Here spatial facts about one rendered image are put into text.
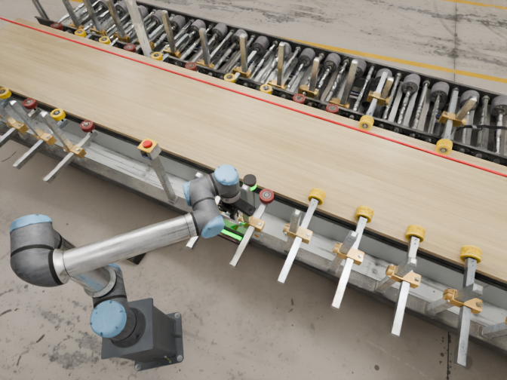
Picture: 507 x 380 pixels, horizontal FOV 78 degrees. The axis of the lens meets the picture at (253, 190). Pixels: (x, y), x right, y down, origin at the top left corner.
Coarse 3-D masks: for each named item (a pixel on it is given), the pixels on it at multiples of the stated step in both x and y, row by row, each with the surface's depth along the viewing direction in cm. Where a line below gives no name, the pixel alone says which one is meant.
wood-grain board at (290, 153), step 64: (0, 64) 232; (64, 64) 231; (128, 64) 230; (128, 128) 196; (192, 128) 195; (256, 128) 194; (320, 128) 193; (384, 192) 168; (448, 192) 167; (448, 256) 148
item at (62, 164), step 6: (90, 132) 204; (96, 132) 205; (84, 138) 201; (90, 138) 202; (78, 144) 199; (84, 144) 200; (66, 156) 194; (72, 156) 195; (60, 162) 191; (66, 162) 192; (54, 168) 189; (60, 168) 190; (48, 174) 187; (54, 174) 187; (48, 180) 185
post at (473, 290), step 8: (464, 288) 127; (472, 288) 121; (480, 288) 120; (456, 296) 130; (464, 296) 126; (472, 296) 123; (432, 304) 150; (440, 304) 142; (448, 304) 137; (432, 312) 152
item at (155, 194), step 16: (0, 128) 225; (32, 144) 217; (80, 160) 206; (96, 176) 209; (112, 176) 201; (128, 176) 201; (144, 192) 194; (160, 192) 194; (176, 208) 189; (256, 240) 176; (272, 240) 176; (304, 256) 170; (320, 256) 170; (320, 272) 168; (336, 272) 165; (352, 272) 165; (352, 288) 166; (368, 288) 161; (416, 304) 156; (432, 320) 154; (448, 320) 152; (480, 336) 148; (496, 336) 148; (496, 352) 150
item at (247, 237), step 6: (264, 204) 170; (258, 210) 168; (264, 210) 170; (258, 216) 166; (252, 228) 162; (246, 234) 160; (252, 234) 163; (246, 240) 159; (240, 246) 157; (246, 246) 159; (240, 252) 156; (234, 258) 154; (240, 258) 156; (234, 264) 152
